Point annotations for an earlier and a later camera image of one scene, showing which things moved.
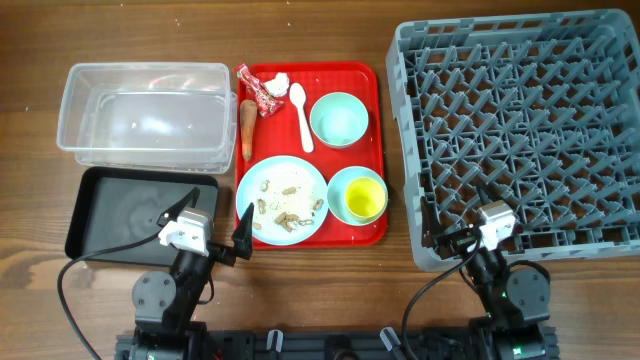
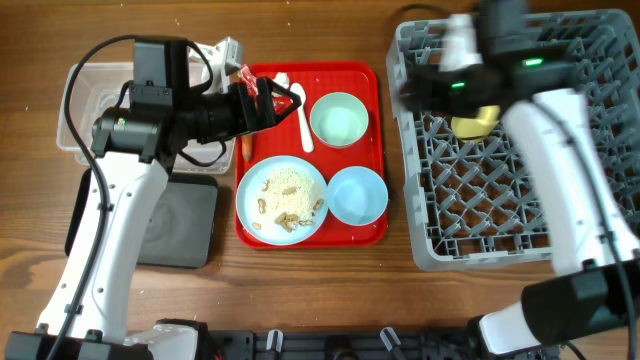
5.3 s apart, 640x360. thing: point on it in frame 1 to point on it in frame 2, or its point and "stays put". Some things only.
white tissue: (279, 86) stays put
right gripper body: (458, 240) to (417, 93)
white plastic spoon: (297, 94) stays put
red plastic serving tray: (310, 154) stays put
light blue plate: (289, 196) stays put
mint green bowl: (339, 120) stays put
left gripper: (240, 235) to (263, 115)
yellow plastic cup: (365, 198) to (475, 129)
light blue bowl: (337, 189) stays put
